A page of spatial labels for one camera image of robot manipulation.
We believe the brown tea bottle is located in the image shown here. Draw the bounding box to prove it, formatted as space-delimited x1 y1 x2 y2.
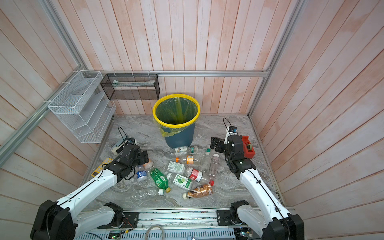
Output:
182 184 213 200

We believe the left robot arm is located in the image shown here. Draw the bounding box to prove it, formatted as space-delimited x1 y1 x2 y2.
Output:
30 144 149 240

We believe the orange label clear bottle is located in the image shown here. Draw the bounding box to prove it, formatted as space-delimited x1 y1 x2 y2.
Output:
175 155 199 165

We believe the black wire mesh basket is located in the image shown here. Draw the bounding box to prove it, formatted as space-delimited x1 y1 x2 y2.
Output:
101 73 160 101

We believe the yellow-green plastic bin liner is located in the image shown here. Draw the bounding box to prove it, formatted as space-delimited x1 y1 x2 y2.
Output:
153 94 201 137

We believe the blue label water bottle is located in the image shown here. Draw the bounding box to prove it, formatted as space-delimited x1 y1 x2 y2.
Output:
135 165 148 183

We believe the blue and white stapler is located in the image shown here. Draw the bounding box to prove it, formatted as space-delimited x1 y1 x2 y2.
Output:
111 138 132 156

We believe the lime label white bottle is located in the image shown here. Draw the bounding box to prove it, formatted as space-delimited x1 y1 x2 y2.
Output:
167 173 192 191

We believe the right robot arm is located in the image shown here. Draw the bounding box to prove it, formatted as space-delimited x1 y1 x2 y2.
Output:
210 135 305 240

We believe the white label square bottle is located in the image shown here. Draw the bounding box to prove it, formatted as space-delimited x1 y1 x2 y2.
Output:
166 161 186 175

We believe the horizontal aluminium wall rail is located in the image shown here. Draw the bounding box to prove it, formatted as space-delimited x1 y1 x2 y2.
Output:
100 70 269 77

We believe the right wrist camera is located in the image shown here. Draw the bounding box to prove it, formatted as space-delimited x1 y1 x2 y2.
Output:
224 126 238 144

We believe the red tape dispenser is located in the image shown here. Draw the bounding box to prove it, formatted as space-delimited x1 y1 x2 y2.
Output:
242 136 256 159

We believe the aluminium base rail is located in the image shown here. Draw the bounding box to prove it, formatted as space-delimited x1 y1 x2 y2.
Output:
74 206 304 240

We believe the green plastic bottle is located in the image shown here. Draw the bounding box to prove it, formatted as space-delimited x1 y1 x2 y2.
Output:
150 168 171 193

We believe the yellow keypad calculator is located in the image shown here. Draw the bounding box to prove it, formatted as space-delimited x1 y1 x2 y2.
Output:
91 158 113 178

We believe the white cap clear bottle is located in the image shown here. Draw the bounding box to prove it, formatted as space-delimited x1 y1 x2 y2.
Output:
209 154 220 178

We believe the crushed clear plastic bottle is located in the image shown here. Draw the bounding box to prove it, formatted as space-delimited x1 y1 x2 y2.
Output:
132 188 166 201

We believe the clear bottle by bin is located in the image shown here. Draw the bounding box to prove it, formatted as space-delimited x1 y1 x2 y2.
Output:
174 146 199 156

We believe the red label clear bottle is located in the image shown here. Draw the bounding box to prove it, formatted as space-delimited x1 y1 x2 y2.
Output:
186 167 214 186

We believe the green cap clear bottle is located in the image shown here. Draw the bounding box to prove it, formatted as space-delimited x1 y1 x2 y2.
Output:
199 145 211 172

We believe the teal bin with yellow rim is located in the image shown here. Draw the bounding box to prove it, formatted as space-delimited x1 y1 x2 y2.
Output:
153 94 201 149

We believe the white wire mesh shelf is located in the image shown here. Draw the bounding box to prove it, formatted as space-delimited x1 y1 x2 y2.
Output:
49 71 116 144

